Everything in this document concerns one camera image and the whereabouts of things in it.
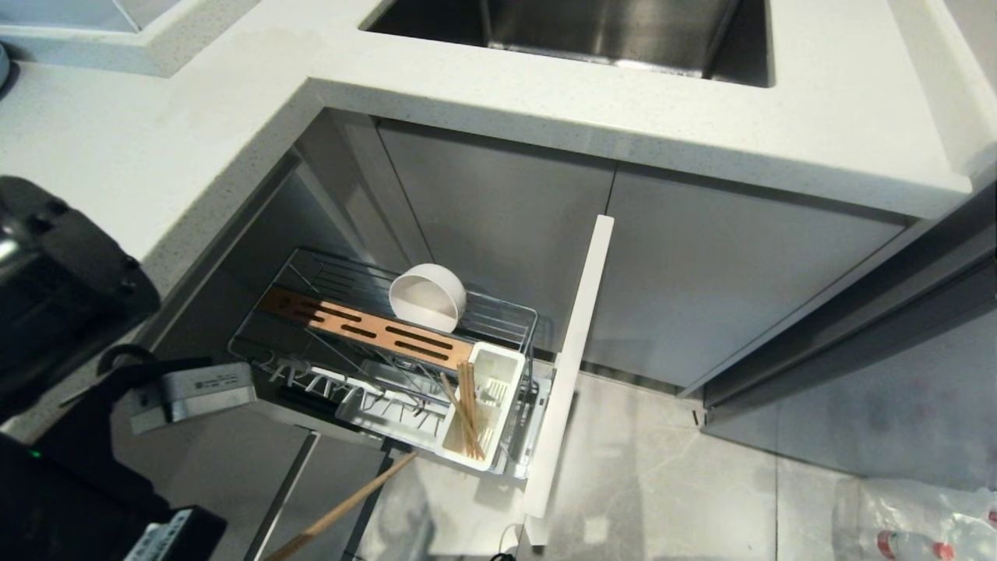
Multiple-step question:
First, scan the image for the metal slide rail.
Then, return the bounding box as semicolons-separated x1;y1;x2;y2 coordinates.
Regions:
244;431;322;561

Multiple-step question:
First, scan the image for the long wooden chopstick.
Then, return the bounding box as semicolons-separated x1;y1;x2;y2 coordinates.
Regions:
263;452;419;561

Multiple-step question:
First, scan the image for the grey cabinet door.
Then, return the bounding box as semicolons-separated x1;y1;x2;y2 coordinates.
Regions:
583;168;911;390

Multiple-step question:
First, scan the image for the plastic bottle with red cap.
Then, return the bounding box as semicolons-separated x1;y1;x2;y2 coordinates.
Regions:
875;530;957;561

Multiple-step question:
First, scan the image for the white bowl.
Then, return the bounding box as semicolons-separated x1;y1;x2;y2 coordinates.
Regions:
388;263;467;334

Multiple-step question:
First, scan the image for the pull-out wire dish rack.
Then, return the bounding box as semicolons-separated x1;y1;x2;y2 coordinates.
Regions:
227;247;548;481

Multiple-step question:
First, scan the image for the stainless steel sink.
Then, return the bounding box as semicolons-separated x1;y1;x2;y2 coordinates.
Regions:
360;0;776;88

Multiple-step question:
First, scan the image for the clear plastic bag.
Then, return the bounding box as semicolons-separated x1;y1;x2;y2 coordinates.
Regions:
832;475;997;561

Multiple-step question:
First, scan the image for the wooden slotted knife holder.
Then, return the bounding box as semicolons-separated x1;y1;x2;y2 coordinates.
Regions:
259;285;475;372

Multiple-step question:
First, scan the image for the white plastic drip tray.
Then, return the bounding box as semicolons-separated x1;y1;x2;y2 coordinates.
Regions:
335;358;468;454

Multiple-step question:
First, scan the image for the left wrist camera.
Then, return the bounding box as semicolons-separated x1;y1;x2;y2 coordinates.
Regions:
100;345;259;436

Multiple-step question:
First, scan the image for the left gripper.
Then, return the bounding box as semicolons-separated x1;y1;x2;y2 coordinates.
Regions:
48;405;228;561

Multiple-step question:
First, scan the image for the dark grey cabinet panel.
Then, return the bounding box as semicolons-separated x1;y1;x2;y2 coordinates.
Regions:
699;181;997;493

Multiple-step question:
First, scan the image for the white plastic utensil holder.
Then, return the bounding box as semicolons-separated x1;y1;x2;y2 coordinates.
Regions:
434;341;527;474

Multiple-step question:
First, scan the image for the white rack front panel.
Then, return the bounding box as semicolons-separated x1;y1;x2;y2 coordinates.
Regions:
522;214;616;547

